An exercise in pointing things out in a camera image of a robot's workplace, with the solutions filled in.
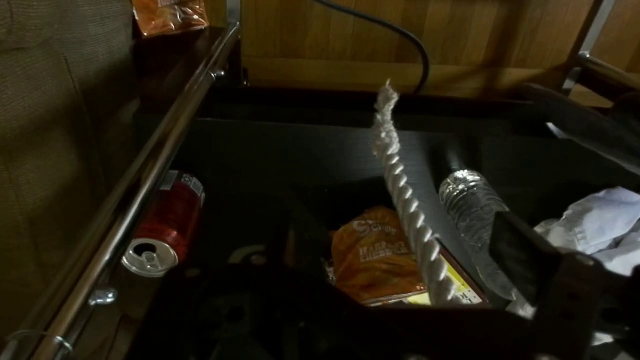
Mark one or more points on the black coffee table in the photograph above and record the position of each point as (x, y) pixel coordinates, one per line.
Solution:
(286, 152)

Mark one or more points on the yellow flat box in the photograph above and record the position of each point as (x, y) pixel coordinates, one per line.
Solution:
(461, 283)

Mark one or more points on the metal clothes rack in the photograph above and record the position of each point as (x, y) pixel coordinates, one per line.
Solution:
(143, 172)

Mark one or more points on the orange snack bag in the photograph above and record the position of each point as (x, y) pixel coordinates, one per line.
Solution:
(373, 256)
(171, 16)

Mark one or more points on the brown fabric couch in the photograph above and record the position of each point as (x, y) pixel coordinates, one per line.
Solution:
(53, 147)

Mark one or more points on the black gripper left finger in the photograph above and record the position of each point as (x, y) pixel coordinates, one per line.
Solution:
(302, 267)

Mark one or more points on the red soda can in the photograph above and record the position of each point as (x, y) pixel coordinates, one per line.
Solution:
(171, 223)

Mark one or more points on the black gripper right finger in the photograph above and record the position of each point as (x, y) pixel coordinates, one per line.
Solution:
(541, 281)

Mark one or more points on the clear plastic water bottle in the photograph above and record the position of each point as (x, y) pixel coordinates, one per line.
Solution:
(470, 206)

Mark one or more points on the white crumpled cloth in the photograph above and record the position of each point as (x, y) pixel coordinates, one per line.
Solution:
(600, 223)

